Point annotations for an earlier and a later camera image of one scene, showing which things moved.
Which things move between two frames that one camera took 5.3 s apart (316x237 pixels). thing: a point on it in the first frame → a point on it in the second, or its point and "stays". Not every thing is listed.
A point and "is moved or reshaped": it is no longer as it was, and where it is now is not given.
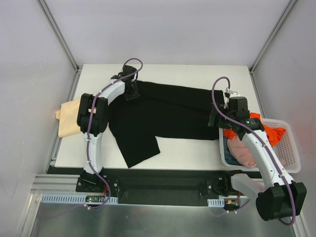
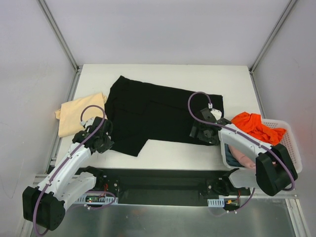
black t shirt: x=162 y=110 is moved or reshaped
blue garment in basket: x=229 y=158 stays
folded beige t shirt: x=67 y=115 stays
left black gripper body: x=132 y=93 → x=105 y=143
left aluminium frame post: x=54 y=28 stays
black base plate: x=155 y=187 stays
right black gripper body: x=213 y=116 → x=200 y=133
